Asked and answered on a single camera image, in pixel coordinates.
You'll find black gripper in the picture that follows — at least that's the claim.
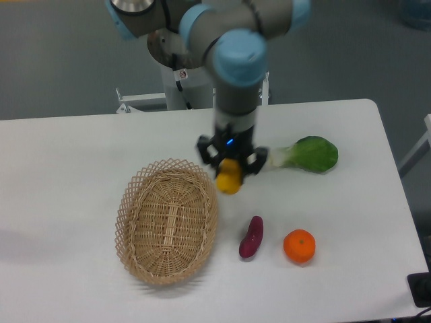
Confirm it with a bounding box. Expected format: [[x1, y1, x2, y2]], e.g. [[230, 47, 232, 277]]
[[196, 125, 269, 184]]

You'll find yellow mango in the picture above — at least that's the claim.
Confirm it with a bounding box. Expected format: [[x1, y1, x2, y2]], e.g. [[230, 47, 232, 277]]
[[215, 158, 242, 194]]

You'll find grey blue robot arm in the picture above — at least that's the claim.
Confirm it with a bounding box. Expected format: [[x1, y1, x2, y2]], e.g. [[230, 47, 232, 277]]
[[106, 1, 311, 190]]

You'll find woven wicker basket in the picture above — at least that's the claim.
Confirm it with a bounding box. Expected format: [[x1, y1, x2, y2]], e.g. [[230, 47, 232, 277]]
[[114, 158, 218, 285]]

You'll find green bok choy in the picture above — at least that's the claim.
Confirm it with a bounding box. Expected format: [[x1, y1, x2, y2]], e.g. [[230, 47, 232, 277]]
[[267, 136, 339, 174]]

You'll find purple sweet potato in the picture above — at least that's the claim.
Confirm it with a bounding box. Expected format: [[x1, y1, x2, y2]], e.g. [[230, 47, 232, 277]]
[[238, 216, 264, 258]]

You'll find orange tangerine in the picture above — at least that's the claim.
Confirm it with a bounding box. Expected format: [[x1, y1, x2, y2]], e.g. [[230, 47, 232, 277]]
[[283, 229, 316, 264]]

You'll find white table leg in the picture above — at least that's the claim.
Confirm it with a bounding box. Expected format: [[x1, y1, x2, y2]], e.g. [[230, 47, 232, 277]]
[[397, 114, 430, 178]]

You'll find black device at table edge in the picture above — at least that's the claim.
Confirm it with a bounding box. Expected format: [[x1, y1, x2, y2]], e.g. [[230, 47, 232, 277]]
[[407, 272, 430, 308]]

